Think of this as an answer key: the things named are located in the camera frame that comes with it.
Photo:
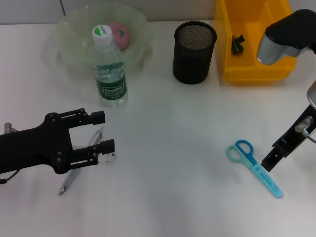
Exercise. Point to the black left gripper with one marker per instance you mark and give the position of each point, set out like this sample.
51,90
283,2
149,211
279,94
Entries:
37,149

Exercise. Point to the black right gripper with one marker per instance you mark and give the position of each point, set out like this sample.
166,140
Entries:
293,138

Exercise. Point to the clear water bottle green label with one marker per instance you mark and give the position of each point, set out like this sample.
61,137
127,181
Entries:
111,81

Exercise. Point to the green plastic wrapper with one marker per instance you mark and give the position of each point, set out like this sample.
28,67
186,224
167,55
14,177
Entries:
238,44

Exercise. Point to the silver white pen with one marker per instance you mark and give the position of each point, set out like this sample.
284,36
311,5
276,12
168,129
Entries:
95,137

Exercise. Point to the blue turquoise scissors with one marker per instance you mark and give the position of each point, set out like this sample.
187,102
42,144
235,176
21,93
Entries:
247,155

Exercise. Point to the clear plastic ruler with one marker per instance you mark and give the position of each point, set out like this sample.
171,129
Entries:
108,159

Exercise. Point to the green glass fruit plate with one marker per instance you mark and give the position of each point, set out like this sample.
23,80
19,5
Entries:
74,42

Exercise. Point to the black mesh pen cup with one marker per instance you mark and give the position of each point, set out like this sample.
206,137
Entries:
193,54

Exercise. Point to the yellow plastic storage bin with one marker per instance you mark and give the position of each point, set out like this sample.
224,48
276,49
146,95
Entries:
247,69

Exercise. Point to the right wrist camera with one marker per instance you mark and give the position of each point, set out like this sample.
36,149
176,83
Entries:
284,34

